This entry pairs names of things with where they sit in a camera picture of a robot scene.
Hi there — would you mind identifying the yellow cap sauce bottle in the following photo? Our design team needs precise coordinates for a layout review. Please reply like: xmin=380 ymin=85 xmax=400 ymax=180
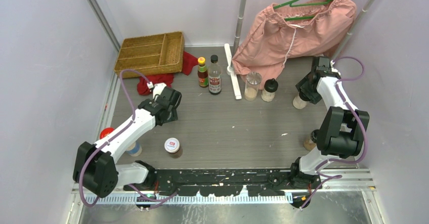
xmin=197 ymin=57 xmax=208 ymax=87

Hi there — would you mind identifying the woven bamboo divided tray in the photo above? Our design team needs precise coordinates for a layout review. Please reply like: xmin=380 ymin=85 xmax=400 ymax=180
xmin=114 ymin=31 xmax=185 ymax=76

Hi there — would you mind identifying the black cap sesame shaker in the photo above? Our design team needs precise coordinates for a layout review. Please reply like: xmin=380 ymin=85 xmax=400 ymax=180
xmin=261 ymin=78 xmax=278 ymax=102

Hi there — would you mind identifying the tall soy sauce bottle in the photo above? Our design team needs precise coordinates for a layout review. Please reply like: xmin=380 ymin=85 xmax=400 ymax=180
xmin=208 ymin=55 xmax=222 ymax=95

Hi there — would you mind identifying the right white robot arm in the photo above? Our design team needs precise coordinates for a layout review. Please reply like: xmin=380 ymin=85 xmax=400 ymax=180
xmin=289 ymin=56 xmax=370 ymax=188

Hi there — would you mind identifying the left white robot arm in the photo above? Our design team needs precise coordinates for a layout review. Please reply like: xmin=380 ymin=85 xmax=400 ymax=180
xmin=72 ymin=84 xmax=182 ymax=198

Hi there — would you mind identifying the white lid sauce jar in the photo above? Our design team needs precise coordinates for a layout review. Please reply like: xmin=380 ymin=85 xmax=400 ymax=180
xmin=164 ymin=138 xmax=183 ymax=158

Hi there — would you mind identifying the pink shorts garment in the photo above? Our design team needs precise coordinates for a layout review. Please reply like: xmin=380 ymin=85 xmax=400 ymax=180
xmin=232 ymin=0 xmax=357 ymax=81

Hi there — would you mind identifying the blue label seasoning jar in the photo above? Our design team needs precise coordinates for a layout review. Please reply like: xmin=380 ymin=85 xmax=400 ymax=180
xmin=126 ymin=142 xmax=142 ymax=157

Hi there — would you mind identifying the red cloth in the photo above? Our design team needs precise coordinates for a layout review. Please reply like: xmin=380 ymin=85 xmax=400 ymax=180
xmin=137 ymin=52 xmax=198 ymax=96

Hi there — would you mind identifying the red cap bottle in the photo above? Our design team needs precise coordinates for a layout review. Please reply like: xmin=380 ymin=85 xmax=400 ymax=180
xmin=99 ymin=127 xmax=114 ymax=139

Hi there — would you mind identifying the clear jar silver lid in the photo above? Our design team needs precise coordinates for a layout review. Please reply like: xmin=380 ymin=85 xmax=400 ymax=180
xmin=244 ymin=71 xmax=262 ymax=101

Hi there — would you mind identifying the green clothes hanger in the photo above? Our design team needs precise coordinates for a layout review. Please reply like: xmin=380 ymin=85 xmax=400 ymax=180
xmin=273 ymin=0 xmax=335 ymax=21

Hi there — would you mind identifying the black cap pepper grinder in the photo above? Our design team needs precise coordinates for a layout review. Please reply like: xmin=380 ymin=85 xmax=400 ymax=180
xmin=303 ymin=129 xmax=319 ymax=151

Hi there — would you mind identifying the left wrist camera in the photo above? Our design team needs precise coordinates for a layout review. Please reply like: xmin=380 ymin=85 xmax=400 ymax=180
xmin=147 ymin=82 xmax=167 ymax=99

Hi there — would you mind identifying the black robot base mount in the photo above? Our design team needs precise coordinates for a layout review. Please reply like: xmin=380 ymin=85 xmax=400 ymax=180
xmin=123 ymin=162 xmax=321 ymax=207

